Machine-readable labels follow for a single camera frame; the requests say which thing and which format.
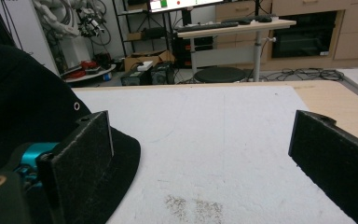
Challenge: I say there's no cardboard box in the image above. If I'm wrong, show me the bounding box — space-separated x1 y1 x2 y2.
123 49 175 73

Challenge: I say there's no black equipment box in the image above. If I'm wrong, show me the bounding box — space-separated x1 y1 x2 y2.
120 61 175 87

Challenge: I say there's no computer monitor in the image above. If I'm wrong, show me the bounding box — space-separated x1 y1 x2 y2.
148 0 226 14

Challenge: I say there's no round black stool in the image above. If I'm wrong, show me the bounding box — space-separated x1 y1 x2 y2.
193 66 248 84

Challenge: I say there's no light wooden standing desk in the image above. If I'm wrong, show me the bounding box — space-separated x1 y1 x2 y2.
174 18 297 83

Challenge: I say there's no round white platform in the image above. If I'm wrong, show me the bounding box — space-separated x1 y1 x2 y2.
60 63 117 84

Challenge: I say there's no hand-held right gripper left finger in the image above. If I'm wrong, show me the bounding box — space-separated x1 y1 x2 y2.
35 109 115 224

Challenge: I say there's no white table mat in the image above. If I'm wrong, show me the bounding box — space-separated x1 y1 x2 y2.
71 85 358 224

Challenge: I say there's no black built-in oven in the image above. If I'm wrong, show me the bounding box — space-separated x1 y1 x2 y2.
271 10 345 60

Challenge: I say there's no red tool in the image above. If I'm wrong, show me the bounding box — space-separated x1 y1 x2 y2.
71 60 101 79

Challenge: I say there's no black metal shelf rack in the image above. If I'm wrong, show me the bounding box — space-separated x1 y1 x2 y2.
112 0 175 58

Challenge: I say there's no black bucket hat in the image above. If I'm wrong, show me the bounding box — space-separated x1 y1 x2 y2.
0 40 142 224

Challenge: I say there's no light wooden cabinet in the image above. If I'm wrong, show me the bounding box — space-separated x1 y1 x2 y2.
214 0 358 71

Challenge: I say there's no tangle of floor cables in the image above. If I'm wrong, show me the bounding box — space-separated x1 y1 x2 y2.
259 67 345 83

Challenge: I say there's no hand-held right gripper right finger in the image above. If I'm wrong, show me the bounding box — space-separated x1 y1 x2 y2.
287 109 358 224

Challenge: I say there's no black keyboard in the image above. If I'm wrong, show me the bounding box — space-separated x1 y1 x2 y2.
176 21 240 34

